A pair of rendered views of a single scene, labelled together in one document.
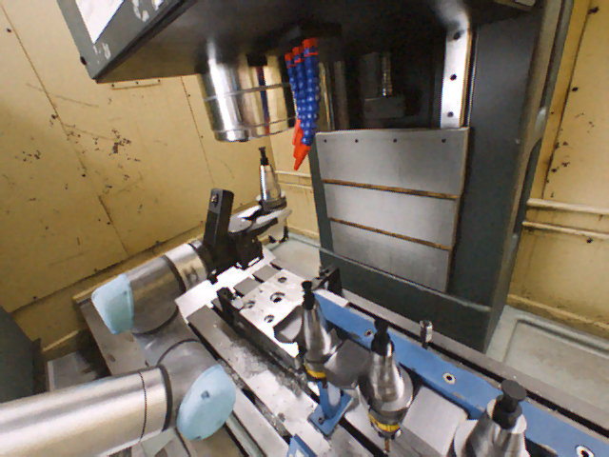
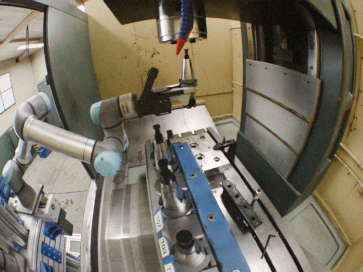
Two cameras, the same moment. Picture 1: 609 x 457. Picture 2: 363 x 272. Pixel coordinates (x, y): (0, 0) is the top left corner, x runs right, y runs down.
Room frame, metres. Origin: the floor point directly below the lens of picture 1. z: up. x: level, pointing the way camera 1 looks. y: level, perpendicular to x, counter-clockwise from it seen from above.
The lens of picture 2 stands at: (0.08, -0.17, 1.46)
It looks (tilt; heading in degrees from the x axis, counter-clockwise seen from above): 32 degrees down; 30
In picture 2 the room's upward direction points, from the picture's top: 7 degrees counter-clockwise
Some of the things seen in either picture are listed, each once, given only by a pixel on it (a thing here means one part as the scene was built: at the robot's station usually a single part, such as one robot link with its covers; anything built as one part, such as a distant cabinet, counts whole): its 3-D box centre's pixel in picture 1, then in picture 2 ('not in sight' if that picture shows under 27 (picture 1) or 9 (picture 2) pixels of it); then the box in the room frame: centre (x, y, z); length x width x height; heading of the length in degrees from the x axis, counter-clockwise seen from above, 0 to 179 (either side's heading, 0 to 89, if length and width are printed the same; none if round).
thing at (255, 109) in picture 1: (248, 99); (181, 24); (0.54, 0.04, 1.56); 0.16 x 0.16 x 0.12
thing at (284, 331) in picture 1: (292, 326); (162, 154); (0.33, 0.04, 1.21); 0.07 x 0.05 x 0.01; 130
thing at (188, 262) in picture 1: (187, 267); (128, 104); (0.40, 0.20, 1.32); 0.08 x 0.05 x 0.08; 42
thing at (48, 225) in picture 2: not in sight; (53, 231); (-0.20, 0.56, 0.86); 0.09 x 0.09 x 0.09; 41
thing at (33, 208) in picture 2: not in sight; (29, 201); (-0.21, 0.73, 1.01); 0.36 x 0.22 x 0.06; 131
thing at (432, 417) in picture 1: (430, 422); (182, 229); (0.16, -0.11, 1.21); 0.07 x 0.05 x 0.01; 130
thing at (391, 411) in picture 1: (384, 388); (175, 204); (0.20, -0.07, 1.21); 0.06 x 0.06 x 0.03
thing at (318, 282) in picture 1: (324, 283); (224, 148); (0.71, -0.06, 0.97); 0.13 x 0.03 x 0.15; 130
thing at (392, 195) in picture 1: (380, 208); (273, 115); (0.82, -0.30, 1.16); 0.48 x 0.05 x 0.51; 40
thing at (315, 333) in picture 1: (313, 321); (162, 153); (0.29, 0.00, 1.26); 0.04 x 0.04 x 0.07
